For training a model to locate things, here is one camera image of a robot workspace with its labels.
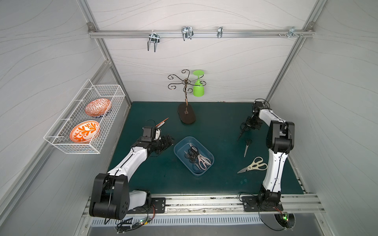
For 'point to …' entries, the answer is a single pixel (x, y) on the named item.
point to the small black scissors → (248, 141)
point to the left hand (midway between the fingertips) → (172, 143)
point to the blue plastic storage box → (182, 146)
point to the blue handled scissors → (196, 168)
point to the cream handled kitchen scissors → (257, 164)
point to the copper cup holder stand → (186, 113)
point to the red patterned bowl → (98, 107)
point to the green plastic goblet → (198, 90)
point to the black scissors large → (192, 154)
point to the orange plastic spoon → (162, 123)
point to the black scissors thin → (243, 127)
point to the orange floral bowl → (84, 131)
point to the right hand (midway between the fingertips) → (250, 124)
